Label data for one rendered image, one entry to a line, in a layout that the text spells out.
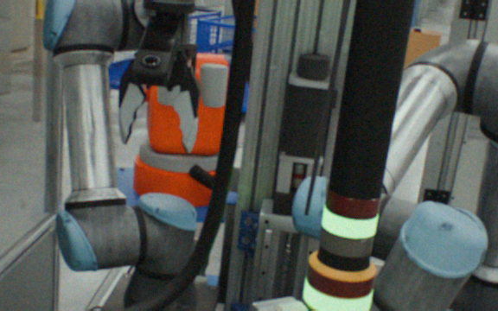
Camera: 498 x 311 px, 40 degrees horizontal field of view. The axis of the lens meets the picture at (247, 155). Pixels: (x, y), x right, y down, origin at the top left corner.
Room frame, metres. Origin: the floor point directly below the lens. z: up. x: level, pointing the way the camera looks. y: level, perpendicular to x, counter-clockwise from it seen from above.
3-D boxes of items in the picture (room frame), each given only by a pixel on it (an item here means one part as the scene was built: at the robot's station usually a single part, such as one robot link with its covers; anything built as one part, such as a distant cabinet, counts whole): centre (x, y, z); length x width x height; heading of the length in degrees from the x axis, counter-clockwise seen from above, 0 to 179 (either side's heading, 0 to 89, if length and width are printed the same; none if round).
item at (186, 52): (0.95, 0.13, 1.62); 0.09 x 0.08 x 0.12; 174
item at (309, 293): (0.40, -0.07, 1.56); 0.04 x 0.04 x 0.01
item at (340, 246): (0.40, -0.07, 1.59); 0.03 x 0.03 x 0.01
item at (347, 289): (0.40, -0.07, 1.57); 0.04 x 0.04 x 0.01
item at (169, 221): (1.24, 0.15, 1.20); 0.13 x 0.12 x 0.14; 119
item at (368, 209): (0.40, -0.07, 1.62); 0.03 x 0.03 x 0.01
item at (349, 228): (0.40, -0.07, 1.61); 0.03 x 0.03 x 0.01
